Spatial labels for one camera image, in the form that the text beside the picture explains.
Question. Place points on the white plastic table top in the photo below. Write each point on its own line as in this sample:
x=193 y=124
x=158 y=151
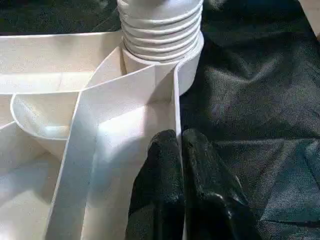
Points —
x=60 y=60

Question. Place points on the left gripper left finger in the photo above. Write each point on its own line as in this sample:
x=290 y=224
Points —
x=160 y=190

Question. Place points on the white plastic table leg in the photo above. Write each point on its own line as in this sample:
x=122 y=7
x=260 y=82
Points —
x=160 y=25

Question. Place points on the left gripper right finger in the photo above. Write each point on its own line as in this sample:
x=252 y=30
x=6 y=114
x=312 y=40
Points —
x=215 y=205

